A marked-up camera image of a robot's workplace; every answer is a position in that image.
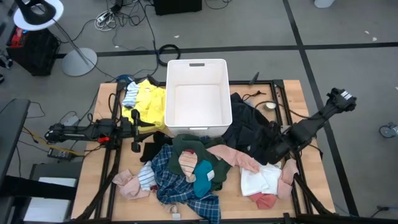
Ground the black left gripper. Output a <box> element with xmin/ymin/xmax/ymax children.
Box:
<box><xmin>119</xmin><ymin>108</ymin><xmax>155</xmax><ymax>154</ymax></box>

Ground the black garment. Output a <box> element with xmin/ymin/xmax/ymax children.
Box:
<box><xmin>139</xmin><ymin>131</ymin><xmax>174</xmax><ymax>163</ymax></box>

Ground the yellow shirt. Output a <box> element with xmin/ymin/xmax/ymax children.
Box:
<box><xmin>121</xmin><ymin>79</ymin><xmax>167</xmax><ymax>131</ymax></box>

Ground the blue white striped sock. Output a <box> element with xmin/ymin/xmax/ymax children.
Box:
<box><xmin>121</xmin><ymin>81</ymin><xmax>141</xmax><ymax>109</ymax></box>

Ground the white garment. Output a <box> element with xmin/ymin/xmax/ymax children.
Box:
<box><xmin>239</xmin><ymin>161</ymin><xmax>282</xmax><ymax>197</ymax></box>

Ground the dark navy garment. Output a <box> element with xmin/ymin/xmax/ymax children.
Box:
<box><xmin>221</xmin><ymin>91</ymin><xmax>282</xmax><ymax>166</ymax></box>

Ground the pink long-sleeve shirt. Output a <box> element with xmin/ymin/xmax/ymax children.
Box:
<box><xmin>205</xmin><ymin>143</ymin><xmax>300</xmax><ymax>200</ymax></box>

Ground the white thin-striped sock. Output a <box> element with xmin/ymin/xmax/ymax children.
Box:
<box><xmin>137</xmin><ymin>161</ymin><xmax>159</xmax><ymax>192</ymax></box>

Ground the coral red garment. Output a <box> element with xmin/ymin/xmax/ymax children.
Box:
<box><xmin>248</xmin><ymin>192</ymin><xmax>278</xmax><ymax>210</ymax></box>

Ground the dark green sweater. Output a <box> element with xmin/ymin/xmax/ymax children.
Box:
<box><xmin>167</xmin><ymin>133</ymin><xmax>233</xmax><ymax>192</ymax></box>

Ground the blue plaid shirt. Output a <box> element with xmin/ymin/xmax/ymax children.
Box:
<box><xmin>150</xmin><ymin>143</ymin><xmax>222</xmax><ymax>224</ymax></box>

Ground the teal garment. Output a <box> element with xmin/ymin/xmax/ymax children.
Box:
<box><xmin>192</xmin><ymin>159</ymin><xmax>215</xmax><ymax>199</ymax></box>

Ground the white plastic laundry basket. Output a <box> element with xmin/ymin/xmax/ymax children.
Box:
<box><xmin>164</xmin><ymin>58</ymin><xmax>233</xmax><ymax>138</ymax></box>

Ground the grey power brick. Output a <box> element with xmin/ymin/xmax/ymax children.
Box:
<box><xmin>59</xmin><ymin>113</ymin><xmax>80</xmax><ymax>127</ymax></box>

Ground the black power adapter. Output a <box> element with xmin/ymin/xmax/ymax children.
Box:
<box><xmin>47</xmin><ymin>147</ymin><xmax>75</xmax><ymax>161</ymax></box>

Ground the white round floor stand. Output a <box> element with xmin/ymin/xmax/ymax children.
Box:
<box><xmin>12</xmin><ymin>0</ymin><xmax>98</xmax><ymax>78</ymax></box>

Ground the grey caster wheel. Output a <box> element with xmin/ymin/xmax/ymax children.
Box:
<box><xmin>378</xmin><ymin>122</ymin><xmax>398</xmax><ymax>139</ymax></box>

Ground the white power strip bundle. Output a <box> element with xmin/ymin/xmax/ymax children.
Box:
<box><xmin>94</xmin><ymin>9</ymin><xmax>118</xmax><ymax>32</ymax></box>

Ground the black beam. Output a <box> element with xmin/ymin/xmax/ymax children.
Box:
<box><xmin>0</xmin><ymin>175</ymin><xmax>78</xmax><ymax>201</ymax></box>

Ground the grey cart with white panel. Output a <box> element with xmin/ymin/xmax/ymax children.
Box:
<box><xmin>24</xmin><ymin>161</ymin><xmax>83</xmax><ymax>223</ymax></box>

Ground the black equipment box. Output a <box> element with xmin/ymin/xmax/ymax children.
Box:
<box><xmin>153</xmin><ymin>0</ymin><xmax>203</xmax><ymax>16</ymax></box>

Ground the black case with red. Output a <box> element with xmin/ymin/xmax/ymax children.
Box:
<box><xmin>6</xmin><ymin>26</ymin><xmax>60</xmax><ymax>77</ymax></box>

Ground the black curved desk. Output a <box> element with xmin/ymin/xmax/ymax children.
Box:
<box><xmin>0</xmin><ymin>98</ymin><xmax>31</xmax><ymax>187</ymax></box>

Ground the black chair caster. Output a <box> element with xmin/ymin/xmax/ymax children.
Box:
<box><xmin>0</xmin><ymin>52</ymin><xmax>14</xmax><ymax>70</ymax></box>

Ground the white floor object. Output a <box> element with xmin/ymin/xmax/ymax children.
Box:
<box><xmin>313</xmin><ymin>0</ymin><xmax>336</xmax><ymax>9</ymax></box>

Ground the black aluminium frame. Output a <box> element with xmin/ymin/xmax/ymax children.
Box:
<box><xmin>73</xmin><ymin>72</ymin><xmax>338</xmax><ymax>224</ymax></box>

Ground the yellow cable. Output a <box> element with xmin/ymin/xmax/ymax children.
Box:
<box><xmin>21</xmin><ymin>126</ymin><xmax>85</xmax><ymax>156</ymax></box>

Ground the coiled black cable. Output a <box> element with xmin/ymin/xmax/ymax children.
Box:
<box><xmin>157</xmin><ymin>43</ymin><xmax>182</xmax><ymax>67</ymax></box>

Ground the black plug cable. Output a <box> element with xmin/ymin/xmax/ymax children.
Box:
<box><xmin>371</xmin><ymin>205</ymin><xmax>398</xmax><ymax>218</ymax></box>

